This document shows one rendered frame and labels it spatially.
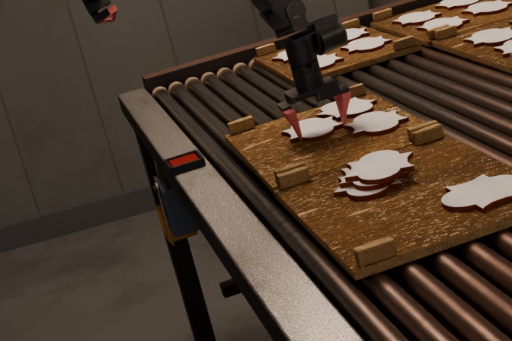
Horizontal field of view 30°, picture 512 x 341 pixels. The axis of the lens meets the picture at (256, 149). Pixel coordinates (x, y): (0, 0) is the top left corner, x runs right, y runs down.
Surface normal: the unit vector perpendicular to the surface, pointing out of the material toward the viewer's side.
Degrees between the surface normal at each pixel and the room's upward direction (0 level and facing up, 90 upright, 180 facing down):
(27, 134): 90
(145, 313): 0
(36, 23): 90
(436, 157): 0
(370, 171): 0
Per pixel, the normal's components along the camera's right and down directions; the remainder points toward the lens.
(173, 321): -0.23, -0.92
